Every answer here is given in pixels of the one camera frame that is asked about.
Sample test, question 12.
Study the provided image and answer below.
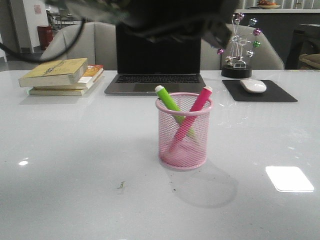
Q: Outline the dark kitchen counter cabinet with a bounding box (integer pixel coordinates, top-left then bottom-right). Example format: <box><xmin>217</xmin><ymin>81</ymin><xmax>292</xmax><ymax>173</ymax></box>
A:
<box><xmin>237</xmin><ymin>8</ymin><xmax>320</xmax><ymax>70</ymax></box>

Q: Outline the grey laptop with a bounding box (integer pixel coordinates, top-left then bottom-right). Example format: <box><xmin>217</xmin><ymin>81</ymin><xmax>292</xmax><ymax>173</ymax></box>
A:
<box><xmin>104</xmin><ymin>25</ymin><xmax>205</xmax><ymax>96</ymax></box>

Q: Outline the fruit plate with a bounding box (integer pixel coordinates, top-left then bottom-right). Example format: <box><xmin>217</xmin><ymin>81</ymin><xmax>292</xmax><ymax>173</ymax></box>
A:
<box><xmin>257</xmin><ymin>0</ymin><xmax>280</xmax><ymax>10</ymax></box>

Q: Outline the chrome faucet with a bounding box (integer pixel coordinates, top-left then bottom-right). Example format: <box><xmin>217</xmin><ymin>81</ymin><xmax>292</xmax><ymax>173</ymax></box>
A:
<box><xmin>292</xmin><ymin>0</ymin><xmax>302</xmax><ymax>9</ymax></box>

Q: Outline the ferris wheel kinetic desk toy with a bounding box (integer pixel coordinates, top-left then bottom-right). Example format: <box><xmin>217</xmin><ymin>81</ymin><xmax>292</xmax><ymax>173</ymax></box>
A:
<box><xmin>217</xmin><ymin>12</ymin><xmax>262</xmax><ymax>79</ymax></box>

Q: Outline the right grey armchair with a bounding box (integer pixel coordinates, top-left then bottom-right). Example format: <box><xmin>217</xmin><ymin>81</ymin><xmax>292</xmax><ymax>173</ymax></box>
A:
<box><xmin>200</xmin><ymin>25</ymin><xmax>284</xmax><ymax>71</ymax></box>

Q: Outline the white computer mouse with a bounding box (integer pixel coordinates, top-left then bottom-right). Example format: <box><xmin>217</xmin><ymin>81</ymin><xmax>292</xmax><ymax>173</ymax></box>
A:
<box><xmin>239</xmin><ymin>78</ymin><xmax>267</xmax><ymax>94</ymax></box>

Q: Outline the black mouse pad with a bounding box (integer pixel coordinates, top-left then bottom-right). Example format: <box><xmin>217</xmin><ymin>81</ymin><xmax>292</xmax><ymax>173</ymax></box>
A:
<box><xmin>222</xmin><ymin>79</ymin><xmax>298</xmax><ymax>103</ymax></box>

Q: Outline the left grey armchair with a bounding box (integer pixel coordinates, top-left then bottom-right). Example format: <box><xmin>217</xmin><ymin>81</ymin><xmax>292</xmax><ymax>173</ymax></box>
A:
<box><xmin>40</xmin><ymin>21</ymin><xmax>118</xmax><ymax>71</ymax></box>

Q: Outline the green marker pen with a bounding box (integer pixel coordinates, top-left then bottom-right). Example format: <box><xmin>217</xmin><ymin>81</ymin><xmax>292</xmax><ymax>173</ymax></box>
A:
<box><xmin>155</xmin><ymin>85</ymin><xmax>197</xmax><ymax>140</ymax></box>

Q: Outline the yellow top book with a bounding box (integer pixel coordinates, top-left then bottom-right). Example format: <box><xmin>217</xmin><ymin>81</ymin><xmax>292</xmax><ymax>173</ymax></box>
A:
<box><xmin>18</xmin><ymin>58</ymin><xmax>88</xmax><ymax>87</ymax></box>

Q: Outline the brown sofa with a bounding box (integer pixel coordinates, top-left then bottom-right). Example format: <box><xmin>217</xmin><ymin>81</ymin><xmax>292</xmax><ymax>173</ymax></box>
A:
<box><xmin>298</xmin><ymin>53</ymin><xmax>320</xmax><ymax>70</ymax></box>

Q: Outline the bottom book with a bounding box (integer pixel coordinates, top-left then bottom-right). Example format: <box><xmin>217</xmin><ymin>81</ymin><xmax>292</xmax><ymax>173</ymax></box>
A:
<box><xmin>28</xmin><ymin>75</ymin><xmax>102</xmax><ymax>96</ymax></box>

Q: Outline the red trash bin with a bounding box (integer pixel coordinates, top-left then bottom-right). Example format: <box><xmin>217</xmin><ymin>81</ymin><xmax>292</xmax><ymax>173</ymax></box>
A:
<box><xmin>37</xmin><ymin>25</ymin><xmax>53</xmax><ymax>50</ymax></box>

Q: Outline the pink mesh pen holder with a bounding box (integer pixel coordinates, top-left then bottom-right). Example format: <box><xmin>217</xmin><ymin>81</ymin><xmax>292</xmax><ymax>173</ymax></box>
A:
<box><xmin>155</xmin><ymin>92</ymin><xmax>214</xmax><ymax>170</ymax></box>

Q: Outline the grey armchair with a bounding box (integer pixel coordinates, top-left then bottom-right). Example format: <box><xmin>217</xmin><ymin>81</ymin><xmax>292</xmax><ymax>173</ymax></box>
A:
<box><xmin>40</xmin><ymin>21</ymin><xmax>118</xmax><ymax>71</ymax></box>
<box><xmin>200</xmin><ymin>25</ymin><xmax>284</xmax><ymax>71</ymax></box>

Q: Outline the pink marker pen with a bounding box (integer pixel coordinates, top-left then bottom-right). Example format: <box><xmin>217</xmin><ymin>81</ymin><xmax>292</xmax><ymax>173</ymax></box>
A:
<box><xmin>168</xmin><ymin>86</ymin><xmax>212</xmax><ymax>153</ymax></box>

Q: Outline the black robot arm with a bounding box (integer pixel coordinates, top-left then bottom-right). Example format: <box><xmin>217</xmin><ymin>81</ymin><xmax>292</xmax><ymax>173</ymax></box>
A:
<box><xmin>47</xmin><ymin>0</ymin><xmax>239</xmax><ymax>48</ymax></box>

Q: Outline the orange middle book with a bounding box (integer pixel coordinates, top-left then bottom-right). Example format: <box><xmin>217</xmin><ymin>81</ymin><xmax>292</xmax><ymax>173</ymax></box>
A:
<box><xmin>34</xmin><ymin>64</ymin><xmax>104</xmax><ymax>90</ymax></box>

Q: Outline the black cable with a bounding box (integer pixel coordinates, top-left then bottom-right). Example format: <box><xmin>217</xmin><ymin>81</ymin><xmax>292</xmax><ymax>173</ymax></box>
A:
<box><xmin>0</xmin><ymin>16</ymin><xmax>86</xmax><ymax>63</ymax></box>

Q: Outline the pink wall notice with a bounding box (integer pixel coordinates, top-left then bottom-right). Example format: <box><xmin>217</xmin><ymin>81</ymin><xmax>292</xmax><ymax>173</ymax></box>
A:
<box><xmin>34</xmin><ymin>4</ymin><xmax>42</xmax><ymax>15</ymax></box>

